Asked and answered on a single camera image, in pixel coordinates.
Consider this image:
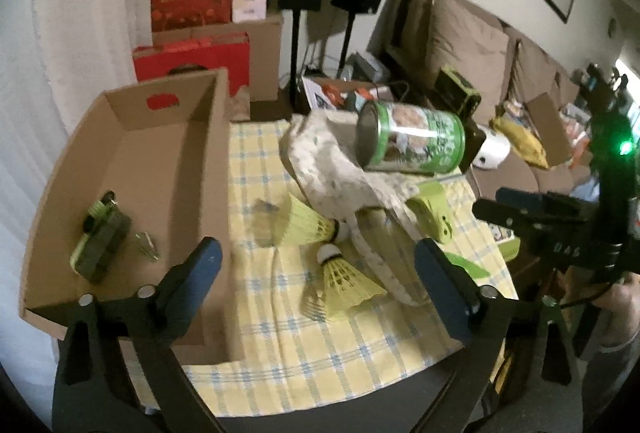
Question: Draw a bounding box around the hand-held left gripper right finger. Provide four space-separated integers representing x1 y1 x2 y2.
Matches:
400 238 583 433

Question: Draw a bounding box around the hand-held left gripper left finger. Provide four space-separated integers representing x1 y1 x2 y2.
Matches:
52 237 223 433

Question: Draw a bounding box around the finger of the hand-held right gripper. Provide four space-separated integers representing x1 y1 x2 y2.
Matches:
495 187 596 220
471 198 557 245

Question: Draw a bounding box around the lime green plastic clip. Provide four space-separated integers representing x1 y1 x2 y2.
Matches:
406 185 453 244

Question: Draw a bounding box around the yellow shuttlecock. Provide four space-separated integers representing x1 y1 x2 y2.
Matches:
316 243 388 319
270 192 353 248

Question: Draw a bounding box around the green label can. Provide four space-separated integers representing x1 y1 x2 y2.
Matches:
356 99 467 174

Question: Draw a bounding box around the floral cloth bag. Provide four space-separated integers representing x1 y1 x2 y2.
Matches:
279 109 436 306

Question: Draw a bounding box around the person's right forearm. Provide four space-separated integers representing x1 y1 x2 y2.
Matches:
582 338 640 433

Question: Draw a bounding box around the person's right hand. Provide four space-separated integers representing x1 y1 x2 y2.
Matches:
599 274 640 350

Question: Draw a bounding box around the green plastic piece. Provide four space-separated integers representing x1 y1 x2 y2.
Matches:
442 250 491 279

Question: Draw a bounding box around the white cylinder device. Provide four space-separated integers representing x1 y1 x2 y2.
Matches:
462 120 511 174

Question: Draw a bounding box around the yellow cloth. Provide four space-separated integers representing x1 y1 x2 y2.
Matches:
492 115 548 168

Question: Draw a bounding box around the small cardboard box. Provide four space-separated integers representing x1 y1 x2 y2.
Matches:
522 93 573 166

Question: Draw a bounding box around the green and black device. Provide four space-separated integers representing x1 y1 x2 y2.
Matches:
434 65 482 118

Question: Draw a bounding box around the yellow plaid tablecloth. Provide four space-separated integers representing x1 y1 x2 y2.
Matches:
125 119 518 416

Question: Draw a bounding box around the brown sofa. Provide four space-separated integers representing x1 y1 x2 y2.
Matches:
367 0 640 214

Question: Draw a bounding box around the grey electronic device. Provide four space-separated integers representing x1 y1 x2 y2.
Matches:
350 53 391 81

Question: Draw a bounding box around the open box of clutter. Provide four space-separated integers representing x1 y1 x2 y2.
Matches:
300 75 401 114

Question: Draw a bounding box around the red gift box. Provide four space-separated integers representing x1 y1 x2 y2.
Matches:
132 33 251 101

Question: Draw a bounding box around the brown cardboard carton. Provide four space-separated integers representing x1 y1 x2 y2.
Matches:
152 13 285 104

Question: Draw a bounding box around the white curtain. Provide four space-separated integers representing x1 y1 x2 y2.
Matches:
0 0 136 429

